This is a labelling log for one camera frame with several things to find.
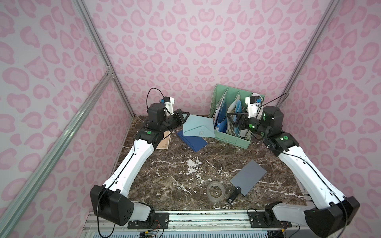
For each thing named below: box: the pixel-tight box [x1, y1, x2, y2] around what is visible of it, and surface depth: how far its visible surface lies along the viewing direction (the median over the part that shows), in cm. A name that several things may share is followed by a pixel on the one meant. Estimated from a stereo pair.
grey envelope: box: [229, 159, 267, 197], surface depth 90 cm
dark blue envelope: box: [177, 129, 208, 153], surface depth 106 cm
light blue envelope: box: [183, 114, 216, 138], surface depth 75 cm
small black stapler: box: [226, 185, 242, 205], surface depth 80 cm
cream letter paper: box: [155, 130, 171, 150], surface depth 65 cm
